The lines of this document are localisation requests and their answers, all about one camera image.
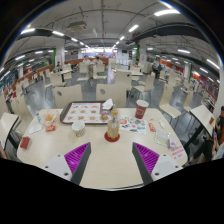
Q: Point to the ceiling air conditioner unit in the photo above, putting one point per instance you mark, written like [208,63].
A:
[77,26]

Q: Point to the group of ceiling lights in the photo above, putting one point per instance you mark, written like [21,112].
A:
[166,12]

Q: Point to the flat round red coaster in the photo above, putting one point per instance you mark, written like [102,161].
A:
[112,140]

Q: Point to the red sauce packet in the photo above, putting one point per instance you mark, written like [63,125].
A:
[152,127]
[50,128]

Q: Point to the person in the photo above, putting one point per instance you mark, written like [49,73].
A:
[98,61]
[155,69]
[220,125]
[86,60]

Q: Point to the clear bottle with yellow cap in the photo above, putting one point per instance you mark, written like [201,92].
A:
[113,126]

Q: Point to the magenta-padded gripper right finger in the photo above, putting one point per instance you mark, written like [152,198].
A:
[165,165]

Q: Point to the small white wrapper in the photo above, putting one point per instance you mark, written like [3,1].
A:
[162,124]

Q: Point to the burger on tray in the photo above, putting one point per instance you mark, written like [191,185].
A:
[104,117]

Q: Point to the group of beige chairs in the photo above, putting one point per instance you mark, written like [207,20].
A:
[148,83]

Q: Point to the small purple packet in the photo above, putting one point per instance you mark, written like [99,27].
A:
[172,144]

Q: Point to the printed paper tray liner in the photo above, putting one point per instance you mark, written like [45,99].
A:
[81,112]

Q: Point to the clear bag of fries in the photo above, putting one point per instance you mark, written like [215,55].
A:
[49,119]

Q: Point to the colourful sticker sheet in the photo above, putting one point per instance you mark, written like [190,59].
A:
[133,125]

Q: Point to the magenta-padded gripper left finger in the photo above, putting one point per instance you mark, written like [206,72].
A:
[58,165]

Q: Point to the red paper cup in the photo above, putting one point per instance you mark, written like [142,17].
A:
[141,110]

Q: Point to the white patterned mug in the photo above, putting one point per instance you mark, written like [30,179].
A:
[78,129]

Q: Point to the clear plastic packet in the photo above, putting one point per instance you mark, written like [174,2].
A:
[162,138]

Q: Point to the small red wallet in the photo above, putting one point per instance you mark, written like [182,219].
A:
[25,142]

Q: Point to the white paper napkin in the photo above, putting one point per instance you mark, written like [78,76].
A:
[107,104]

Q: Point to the red-lettered white table sticker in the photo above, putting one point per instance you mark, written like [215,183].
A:
[177,152]

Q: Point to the beige neighbouring table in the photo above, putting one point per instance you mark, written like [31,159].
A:
[6,126]
[201,116]

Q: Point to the dark brown food tray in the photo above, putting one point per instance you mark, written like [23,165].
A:
[62,116]

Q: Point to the white paper slip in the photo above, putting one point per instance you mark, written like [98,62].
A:
[35,129]

